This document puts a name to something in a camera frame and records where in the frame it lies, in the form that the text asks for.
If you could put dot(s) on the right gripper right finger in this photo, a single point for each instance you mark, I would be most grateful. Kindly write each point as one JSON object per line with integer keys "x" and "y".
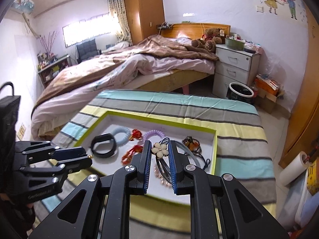
{"x": 177, "y": 161}

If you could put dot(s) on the black and white waste bin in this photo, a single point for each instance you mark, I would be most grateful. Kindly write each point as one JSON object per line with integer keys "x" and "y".
{"x": 240, "y": 92}

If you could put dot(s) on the white bedside drawer cabinet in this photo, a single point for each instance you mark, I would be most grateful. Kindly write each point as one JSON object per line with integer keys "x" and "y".
{"x": 233, "y": 66}

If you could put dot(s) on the white paper roll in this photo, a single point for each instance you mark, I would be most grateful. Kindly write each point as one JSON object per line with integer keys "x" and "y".
{"x": 294, "y": 169}

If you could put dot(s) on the left hand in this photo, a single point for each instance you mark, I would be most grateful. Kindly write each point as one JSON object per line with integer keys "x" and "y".
{"x": 4, "y": 197}

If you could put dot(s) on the tall wooden wardrobe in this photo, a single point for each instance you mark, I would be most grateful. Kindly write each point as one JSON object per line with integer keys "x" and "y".
{"x": 144, "y": 16}

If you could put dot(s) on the floral curtain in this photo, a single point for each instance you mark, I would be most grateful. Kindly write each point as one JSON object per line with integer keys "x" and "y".
{"x": 118, "y": 12}

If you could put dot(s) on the orange cardboard box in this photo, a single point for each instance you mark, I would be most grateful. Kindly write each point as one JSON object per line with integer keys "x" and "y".
{"x": 267, "y": 84}

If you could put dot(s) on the brown and pink duvet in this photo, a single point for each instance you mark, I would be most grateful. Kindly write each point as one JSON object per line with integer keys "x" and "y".
{"x": 76, "y": 86}

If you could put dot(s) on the wooden headboard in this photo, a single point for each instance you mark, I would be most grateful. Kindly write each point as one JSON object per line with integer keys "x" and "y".
{"x": 192, "y": 30}

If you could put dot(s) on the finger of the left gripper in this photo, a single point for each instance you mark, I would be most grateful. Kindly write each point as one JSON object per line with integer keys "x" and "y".
{"x": 69, "y": 153}

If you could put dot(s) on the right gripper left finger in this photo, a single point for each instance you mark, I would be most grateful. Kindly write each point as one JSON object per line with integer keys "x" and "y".
{"x": 142, "y": 162}

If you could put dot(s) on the green basket on cabinet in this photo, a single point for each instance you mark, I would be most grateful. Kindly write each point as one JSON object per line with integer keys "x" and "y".
{"x": 234, "y": 44}

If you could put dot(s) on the striped bed sheet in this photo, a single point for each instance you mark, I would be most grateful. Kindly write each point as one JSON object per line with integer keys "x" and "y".
{"x": 242, "y": 149}

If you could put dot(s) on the yellow printed box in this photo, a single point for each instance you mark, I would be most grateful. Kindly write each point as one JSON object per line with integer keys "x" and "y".
{"x": 313, "y": 177}

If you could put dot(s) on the wooden wardrobe on right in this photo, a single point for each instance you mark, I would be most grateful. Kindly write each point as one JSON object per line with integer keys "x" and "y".
{"x": 302, "y": 132}

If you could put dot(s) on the black office chair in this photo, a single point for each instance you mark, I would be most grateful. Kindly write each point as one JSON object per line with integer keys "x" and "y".
{"x": 87, "y": 50}

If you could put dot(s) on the black wristband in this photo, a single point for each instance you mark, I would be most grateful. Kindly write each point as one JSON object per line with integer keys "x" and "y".
{"x": 103, "y": 146}

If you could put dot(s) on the brown teddy bear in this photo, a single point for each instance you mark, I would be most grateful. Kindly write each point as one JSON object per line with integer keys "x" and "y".
{"x": 209, "y": 40}

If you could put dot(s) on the wooden side desk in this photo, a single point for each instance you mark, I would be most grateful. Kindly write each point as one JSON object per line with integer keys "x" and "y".
{"x": 49, "y": 72}

